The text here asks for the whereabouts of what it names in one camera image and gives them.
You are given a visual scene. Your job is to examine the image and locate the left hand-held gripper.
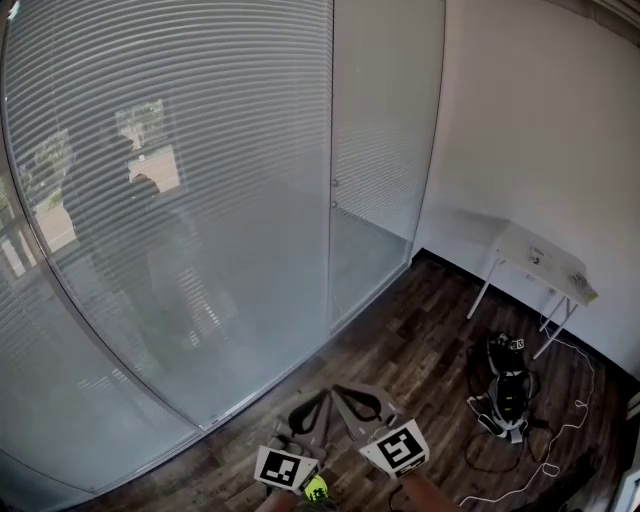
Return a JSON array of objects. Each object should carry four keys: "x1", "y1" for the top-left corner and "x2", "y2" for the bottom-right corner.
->
[{"x1": 253, "y1": 389, "x2": 335, "y2": 496}]

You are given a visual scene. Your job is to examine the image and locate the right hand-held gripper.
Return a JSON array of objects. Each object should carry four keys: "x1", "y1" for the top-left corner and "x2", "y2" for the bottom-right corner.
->
[{"x1": 331, "y1": 382, "x2": 431, "y2": 480}]

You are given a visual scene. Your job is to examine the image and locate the white window blinds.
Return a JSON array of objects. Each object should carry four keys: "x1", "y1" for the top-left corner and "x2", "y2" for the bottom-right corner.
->
[{"x1": 2, "y1": 0, "x2": 335, "y2": 431}]

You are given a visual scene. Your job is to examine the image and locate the person's left forearm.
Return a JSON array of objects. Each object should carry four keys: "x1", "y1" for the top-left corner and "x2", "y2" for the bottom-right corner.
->
[{"x1": 254, "y1": 492, "x2": 302, "y2": 512}]

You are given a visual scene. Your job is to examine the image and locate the person's right forearm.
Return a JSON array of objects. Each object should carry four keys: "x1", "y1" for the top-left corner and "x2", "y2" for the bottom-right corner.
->
[{"x1": 398, "y1": 472, "x2": 462, "y2": 512}]

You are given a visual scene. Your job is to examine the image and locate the person's left green shoe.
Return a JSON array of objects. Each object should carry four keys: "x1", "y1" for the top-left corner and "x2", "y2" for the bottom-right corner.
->
[{"x1": 303, "y1": 474, "x2": 331, "y2": 505}]

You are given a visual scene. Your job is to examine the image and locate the white and black backpack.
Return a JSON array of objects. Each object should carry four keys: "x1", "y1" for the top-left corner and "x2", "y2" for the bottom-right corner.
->
[{"x1": 467, "y1": 369, "x2": 539, "y2": 446}]

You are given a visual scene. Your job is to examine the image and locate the white folding table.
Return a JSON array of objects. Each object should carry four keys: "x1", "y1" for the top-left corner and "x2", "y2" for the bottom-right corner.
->
[{"x1": 467, "y1": 219, "x2": 600, "y2": 361}]

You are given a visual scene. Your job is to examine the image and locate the yellow edged packet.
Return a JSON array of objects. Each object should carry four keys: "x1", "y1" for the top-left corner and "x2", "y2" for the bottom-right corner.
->
[{"x1": 568, "y1": 272, "x2": 600, "y2": 302}]

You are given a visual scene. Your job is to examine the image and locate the computer monitor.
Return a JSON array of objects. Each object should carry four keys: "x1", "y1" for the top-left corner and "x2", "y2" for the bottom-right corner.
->
[{"x1": 612, "y1": 467, "x2": 640, "y2": 512}]

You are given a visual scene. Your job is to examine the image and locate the white floor cable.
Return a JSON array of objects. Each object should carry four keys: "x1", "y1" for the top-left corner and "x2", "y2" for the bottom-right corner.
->
[{"x1": 458, "y1": 319, "x2": 597, "y2": 509}]

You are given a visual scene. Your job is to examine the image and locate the partition frame post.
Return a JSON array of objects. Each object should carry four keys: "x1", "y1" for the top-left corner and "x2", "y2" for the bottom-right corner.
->
[{"x1": 325, "y1": 0, "x2": 338, "y2": 334}]

